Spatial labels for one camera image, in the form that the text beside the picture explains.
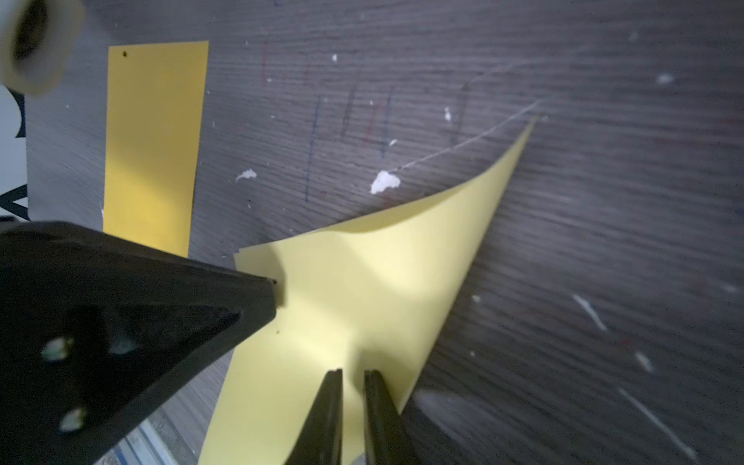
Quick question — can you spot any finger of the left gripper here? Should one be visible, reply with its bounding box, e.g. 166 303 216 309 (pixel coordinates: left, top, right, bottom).
1 220 277 464

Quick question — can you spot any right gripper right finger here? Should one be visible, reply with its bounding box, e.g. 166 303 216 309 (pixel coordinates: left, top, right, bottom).
363 370 422 465

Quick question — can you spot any dark yellow square paper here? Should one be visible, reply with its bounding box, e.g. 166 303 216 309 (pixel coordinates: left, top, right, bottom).
103 42 209 257

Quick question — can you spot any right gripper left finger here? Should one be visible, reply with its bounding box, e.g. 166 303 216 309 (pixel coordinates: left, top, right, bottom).
285 369 343 465

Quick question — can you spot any light yellow square paper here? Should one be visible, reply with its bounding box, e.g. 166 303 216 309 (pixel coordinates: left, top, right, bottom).
200 133 529 464

